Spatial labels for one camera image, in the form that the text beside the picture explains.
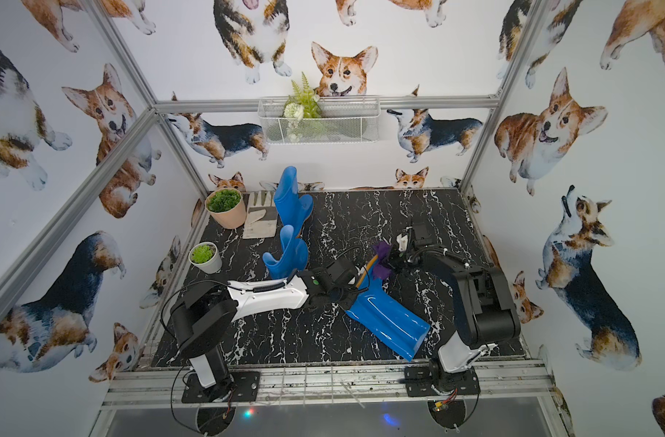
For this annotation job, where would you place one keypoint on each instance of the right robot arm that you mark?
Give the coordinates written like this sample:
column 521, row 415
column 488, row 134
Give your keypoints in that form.
column 484, row 313

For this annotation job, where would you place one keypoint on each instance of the fern with white flower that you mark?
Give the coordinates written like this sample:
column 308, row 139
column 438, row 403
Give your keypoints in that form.
column 302, row 113

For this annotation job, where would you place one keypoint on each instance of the purple cloth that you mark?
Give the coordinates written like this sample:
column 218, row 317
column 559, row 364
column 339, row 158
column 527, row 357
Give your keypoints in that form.
column 382, row 269

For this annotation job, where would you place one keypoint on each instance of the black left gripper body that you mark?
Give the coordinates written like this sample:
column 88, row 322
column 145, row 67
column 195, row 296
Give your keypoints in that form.
column 351, row 278

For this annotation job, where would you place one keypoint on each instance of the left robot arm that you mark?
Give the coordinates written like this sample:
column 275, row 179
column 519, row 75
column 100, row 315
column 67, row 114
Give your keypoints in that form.
column 204, row 310

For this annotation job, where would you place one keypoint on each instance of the white wire wall basket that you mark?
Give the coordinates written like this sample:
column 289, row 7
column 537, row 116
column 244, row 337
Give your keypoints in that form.
column 326, row 121

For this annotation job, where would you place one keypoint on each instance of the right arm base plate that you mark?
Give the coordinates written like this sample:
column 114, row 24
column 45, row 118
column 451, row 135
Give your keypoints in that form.
column 432, row 380

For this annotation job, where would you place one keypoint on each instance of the blue rubber boot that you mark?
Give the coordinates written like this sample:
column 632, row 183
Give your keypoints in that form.
column 292, row 208
column 395, row 326
column 294, row 257

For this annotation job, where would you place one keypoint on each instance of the small white plant pot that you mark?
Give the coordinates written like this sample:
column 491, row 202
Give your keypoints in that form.
column 214, row 265

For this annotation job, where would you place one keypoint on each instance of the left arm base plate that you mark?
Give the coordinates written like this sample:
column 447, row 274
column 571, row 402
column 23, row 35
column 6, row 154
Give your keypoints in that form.
column 241, row 386

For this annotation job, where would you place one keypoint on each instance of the green moss in white pot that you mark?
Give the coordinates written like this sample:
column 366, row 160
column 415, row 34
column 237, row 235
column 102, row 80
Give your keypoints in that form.
column 202, row 254

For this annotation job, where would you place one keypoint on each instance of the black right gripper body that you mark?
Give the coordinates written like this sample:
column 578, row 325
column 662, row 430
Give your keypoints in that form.
column 401, row 260

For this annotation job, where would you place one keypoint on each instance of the aluminium front rail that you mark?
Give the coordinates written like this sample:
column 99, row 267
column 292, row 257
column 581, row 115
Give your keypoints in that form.
column 333, row 384

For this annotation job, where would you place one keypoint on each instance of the pink ribbed plant pot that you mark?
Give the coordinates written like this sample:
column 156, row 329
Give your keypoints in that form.
column 232, row 219

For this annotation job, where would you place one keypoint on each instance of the blue rubber boot back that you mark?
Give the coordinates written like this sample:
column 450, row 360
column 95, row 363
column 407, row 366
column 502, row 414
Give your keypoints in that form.
column 395, row 326

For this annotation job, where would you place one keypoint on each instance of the green plant in pink pot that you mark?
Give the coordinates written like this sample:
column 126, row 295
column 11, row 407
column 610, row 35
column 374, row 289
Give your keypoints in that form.
column 223, row 200

